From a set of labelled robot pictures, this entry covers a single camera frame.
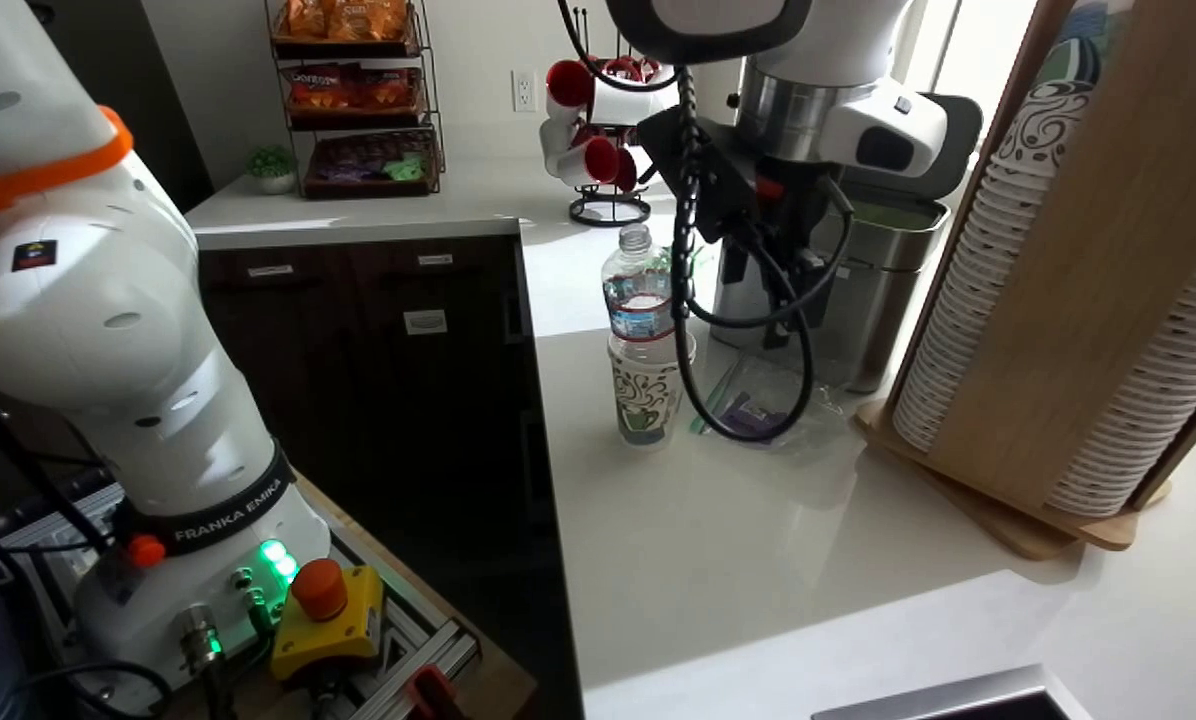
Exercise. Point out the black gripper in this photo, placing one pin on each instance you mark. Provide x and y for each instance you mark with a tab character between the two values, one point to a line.
772	200

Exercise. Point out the clear plastic water bottle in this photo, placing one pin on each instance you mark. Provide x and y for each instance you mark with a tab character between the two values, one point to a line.
639	303

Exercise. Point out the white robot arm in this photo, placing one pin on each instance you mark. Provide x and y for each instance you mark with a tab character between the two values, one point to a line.
102	321

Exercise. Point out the black bin lid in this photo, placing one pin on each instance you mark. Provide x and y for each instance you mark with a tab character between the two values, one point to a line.
936	141

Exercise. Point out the red mug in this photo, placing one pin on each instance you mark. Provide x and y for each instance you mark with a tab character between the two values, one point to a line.
608	160
569	83

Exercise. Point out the patterned paper cup stack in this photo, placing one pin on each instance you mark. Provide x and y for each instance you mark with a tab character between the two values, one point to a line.
991	265
1158	400

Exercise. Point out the wooden cup dispenser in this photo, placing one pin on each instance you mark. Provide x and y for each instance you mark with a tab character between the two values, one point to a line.
1103	265

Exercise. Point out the dark brown cabinet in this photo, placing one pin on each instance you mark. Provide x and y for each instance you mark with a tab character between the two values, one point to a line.
380	385

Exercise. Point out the wooden cart board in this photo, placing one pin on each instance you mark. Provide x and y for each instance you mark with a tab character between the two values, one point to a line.
420	624

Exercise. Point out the small green potted plant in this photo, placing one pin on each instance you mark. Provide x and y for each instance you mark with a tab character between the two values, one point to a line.
272	167

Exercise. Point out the yellow emergency stop button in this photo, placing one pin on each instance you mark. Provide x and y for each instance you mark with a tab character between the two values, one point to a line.
326	622

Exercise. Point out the green glowing button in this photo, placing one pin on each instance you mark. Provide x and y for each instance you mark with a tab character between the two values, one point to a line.
271	565

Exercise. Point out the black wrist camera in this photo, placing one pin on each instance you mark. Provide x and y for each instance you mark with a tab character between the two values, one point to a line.
682	152

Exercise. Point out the white wall outlet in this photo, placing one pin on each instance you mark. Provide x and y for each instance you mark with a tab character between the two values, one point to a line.
521	90

